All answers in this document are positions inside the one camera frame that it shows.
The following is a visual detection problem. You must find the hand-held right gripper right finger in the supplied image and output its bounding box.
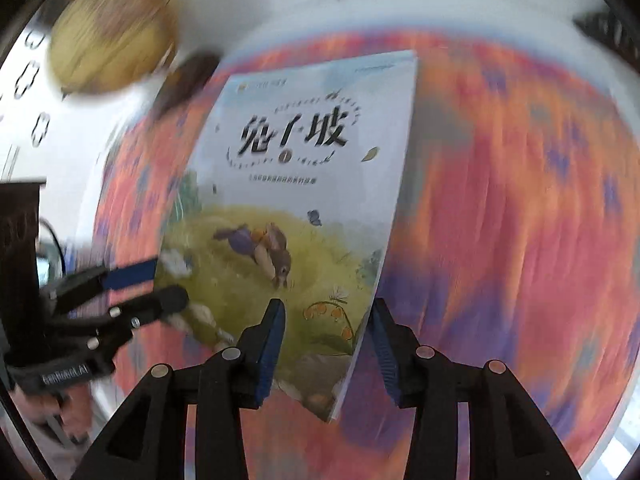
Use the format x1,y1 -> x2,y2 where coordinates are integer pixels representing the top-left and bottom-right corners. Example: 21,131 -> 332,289
369,298 -> 583,480

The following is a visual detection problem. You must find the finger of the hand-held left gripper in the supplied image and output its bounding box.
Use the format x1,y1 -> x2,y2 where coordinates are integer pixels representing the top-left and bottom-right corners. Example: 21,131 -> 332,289
46,256 -> 162,312
59,284 -> 191,334

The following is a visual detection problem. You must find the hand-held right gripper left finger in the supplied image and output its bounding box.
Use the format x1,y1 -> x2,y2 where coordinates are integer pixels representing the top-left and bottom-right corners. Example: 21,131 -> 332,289
70,298 -> 288,480

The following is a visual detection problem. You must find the pale blue book meadow rabbit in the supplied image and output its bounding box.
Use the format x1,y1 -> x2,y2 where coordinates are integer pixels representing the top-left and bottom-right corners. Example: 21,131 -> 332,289
152,50 -> 420,423

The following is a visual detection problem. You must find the person's left hand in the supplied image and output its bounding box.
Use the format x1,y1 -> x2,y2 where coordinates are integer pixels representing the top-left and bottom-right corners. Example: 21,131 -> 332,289
29,381 -> 109,444

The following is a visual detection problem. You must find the orange floral table mat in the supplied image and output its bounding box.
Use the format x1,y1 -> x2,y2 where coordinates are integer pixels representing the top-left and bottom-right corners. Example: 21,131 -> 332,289
92,30 -> 636,480

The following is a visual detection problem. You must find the antique globe on wooden stand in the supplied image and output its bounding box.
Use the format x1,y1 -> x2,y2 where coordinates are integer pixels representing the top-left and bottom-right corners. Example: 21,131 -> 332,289
47,0 -> 221,121

